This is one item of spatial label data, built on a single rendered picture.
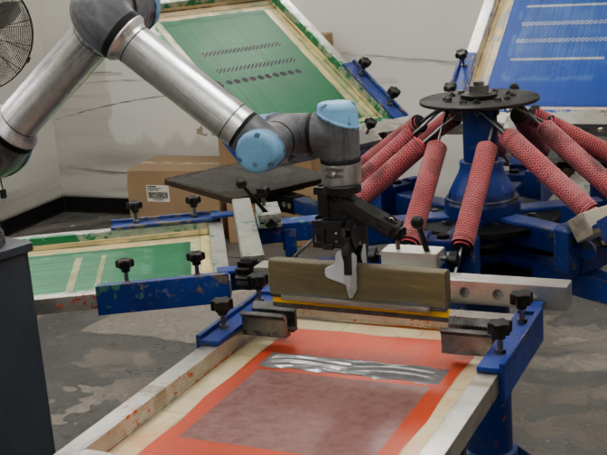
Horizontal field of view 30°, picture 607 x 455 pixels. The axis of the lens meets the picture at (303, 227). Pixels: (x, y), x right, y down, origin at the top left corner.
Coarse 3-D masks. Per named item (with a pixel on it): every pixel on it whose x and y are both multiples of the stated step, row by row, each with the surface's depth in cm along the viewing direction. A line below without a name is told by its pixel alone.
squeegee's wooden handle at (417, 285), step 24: (288, 264) 216; (312, 264) 214; (360, 264) 212; (288, 288) 218; (312, 288) 216; (336, 288) 213; (360, 288) 211; (384, 288) 209; (408, 288) 207; (432, 288) 205
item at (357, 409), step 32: (384, 352) 218; (416, 352) 216; (352, 384) 204; (384, 384) 203; (416, 384) 202; (448, 384) 201; (320, 416) 192; (352, 416) 191; (384, 416) 190; (416, 416) 189; (288, 448) 181; (320, 448) 180; (352, 448) 179; (384, 448) 179
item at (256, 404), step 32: (288, 352) 221; (320, 352) 220; (352, 352) 219; (224, 384) 208; (256, 384) 207; (288, 384) 206; (320, 384) 205; (192, 416) 195; (224, 416) 194; (256, 416) 193; (288, 416) 192; (160, 448) 184; (192, 448) 183; (224, 448) 183; (256, 448) 182
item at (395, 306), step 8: (288, 296) 217; (296, 296) 216; (304, 296) 216; (312, 296) 215; (320, 296) 215; (336, 304) 213; (344, 304) 212; (352, 304) 211; (360, 304) 211; (368, 304) 210; (376, 304) 209; (384, 304) 209; (392, 304) 208; (400, 304) 208; (408, 304) 208; (416, 304) 207; (424, 312) 206
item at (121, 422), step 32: (352, 320) 234; (384, 320) 231; (416, 320) 228; (192, 352) 215; (224, 352) 219; (160, 384) 201; (192, 384) 208; (480, 384) 191; (128, 416) 189; (448, 416) 180; (480, 416) 185; (64, 448) 179; (96, 448) 181; (448, 448) 169
